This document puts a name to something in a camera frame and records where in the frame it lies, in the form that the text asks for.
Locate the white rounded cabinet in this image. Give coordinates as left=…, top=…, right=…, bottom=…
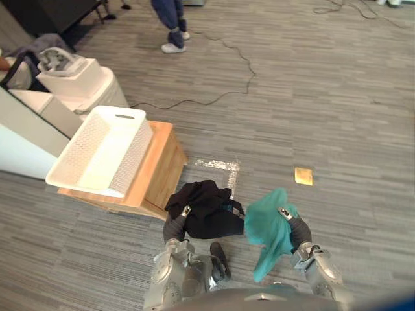
left=54, top=65, right=130, bottom=114

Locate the grey patterned item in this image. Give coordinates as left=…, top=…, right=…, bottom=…
left=37, top=47, right=86, bottom=77

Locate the yellow floor marker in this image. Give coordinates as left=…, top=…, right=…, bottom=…
left=294, top=167, right=314, bottom=187

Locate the grey blanket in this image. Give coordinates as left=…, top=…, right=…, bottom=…
left=6, top=33, right=73, bottom=71

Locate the wooden box stand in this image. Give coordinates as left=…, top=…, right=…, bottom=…
left=57, top=120, right=188, bottom=222

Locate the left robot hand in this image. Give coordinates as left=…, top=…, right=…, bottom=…
left=163, top=204, right=192, bottom=244

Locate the person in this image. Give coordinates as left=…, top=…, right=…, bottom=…
left=150, top=0, right=191, bottom=54

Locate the black floor cable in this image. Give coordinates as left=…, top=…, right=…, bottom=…
left=128, top=29, right=257, bottom=110
left=313, top=0, right=415, bottom=29

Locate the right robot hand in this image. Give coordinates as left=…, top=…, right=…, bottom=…
left=278, top=207, right=313, bottom=251

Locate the white box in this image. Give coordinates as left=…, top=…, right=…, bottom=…
left=35, top=57, right=102, bottom=98

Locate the black furniture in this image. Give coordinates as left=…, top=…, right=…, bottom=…
left=6, top=0, right=110, bottom=52

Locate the teal cloth garment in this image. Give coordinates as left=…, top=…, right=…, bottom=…
left=243, top=187, right=300, bottom=283

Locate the black cloth garment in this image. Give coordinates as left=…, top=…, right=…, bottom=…
left=164, top=179, right=246, bottom=240

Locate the white plastic laundry basket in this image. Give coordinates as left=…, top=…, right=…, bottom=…
left=45, top=105, right=154, bottom=199

